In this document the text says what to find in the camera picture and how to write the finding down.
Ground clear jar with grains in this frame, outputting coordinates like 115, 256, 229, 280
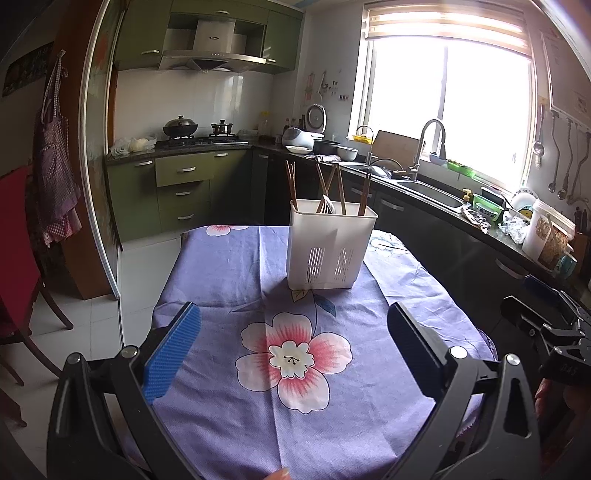
538, 212, 576, 271

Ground wooden cutting board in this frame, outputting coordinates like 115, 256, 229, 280
372, 130, 421, 160

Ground steel range hood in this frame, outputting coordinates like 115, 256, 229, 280
159, 18, 269, 73

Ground person's right hand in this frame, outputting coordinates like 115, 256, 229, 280
534, 378, 578, 418

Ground white plastic utensil holder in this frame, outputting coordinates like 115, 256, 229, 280
287, 198, 377, 291

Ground white plastic bag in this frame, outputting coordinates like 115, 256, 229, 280
110, 136, 157, 157

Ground kitchen window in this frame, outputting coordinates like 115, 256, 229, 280
351, 0, 550, 190

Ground steel sink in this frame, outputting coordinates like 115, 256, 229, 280
396, 179, 465, 209

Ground green upper cabinets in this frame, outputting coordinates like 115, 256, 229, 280
113, 0, 305, 75

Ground red chair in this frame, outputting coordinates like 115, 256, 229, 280
0, 165, 75, 428

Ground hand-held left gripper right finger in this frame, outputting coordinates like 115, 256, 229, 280
383, 302, 541, 480

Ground green drawer cabinet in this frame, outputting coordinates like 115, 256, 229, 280
105, 148, 254, 244

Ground black wok with lid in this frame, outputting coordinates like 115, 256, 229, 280
163, 115, 200, 139

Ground dark pan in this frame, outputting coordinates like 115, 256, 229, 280
367, 158, 407, 180

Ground purple floral tablecloth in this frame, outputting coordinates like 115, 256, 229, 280
152, 224, 497, 480

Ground green plastic basket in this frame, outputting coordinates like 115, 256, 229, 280
445, 159, 476, 178
472, 193, 506, 223

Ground white rice cooker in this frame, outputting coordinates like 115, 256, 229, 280
281, 104, 329, 149

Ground wooden knife block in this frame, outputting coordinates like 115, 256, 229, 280
570, 208, 591, 273

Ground checked hanging apron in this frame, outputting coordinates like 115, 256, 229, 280
30, 53, 84, 250

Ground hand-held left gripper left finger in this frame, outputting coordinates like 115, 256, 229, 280
46, 301, 204, 480

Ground white plastic jar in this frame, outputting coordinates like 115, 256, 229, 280
523, 198, 553, 261

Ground striped window blind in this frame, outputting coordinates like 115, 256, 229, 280
362, 0, 532, 58

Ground pile of wooden chopsticks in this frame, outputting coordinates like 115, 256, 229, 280
285, 159, 372, 217

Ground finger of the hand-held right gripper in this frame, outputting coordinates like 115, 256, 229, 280
501, 295, 591, 347
523, 274, 591, 324

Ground crumpled aluminium foil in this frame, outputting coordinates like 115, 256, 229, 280
499, 215, 529, 244

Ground white wall poster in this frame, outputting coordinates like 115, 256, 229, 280
540, 18, 591, 121

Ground metal kitchen faucet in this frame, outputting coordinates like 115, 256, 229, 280
409, 119, 448, 182

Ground dark base cabinets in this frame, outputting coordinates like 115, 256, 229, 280
252, 148, 591, 324

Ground gas stove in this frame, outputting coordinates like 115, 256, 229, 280
154, 134, 250, 149

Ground dark wall poster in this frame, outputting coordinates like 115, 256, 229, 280
2, 41, 55, 97

